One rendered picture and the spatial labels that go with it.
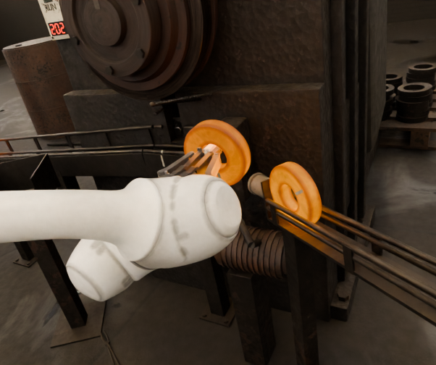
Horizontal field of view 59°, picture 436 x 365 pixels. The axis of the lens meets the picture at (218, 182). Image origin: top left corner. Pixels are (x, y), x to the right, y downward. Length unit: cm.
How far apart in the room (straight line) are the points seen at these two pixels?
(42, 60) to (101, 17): 290
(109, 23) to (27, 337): 132
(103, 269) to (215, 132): 38
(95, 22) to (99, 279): 71
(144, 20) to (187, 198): 63
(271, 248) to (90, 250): 58
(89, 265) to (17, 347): 132
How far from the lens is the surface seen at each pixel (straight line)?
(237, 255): 108
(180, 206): 44
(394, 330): 155
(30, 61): 396
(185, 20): 102
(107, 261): 57
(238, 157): 81
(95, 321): 177
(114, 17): 105
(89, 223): 44
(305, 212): 86
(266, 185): 94
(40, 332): 188
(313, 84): 109
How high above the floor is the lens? 118
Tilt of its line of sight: 29 degrees down
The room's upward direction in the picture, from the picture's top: 11 degrees counter-clockwise
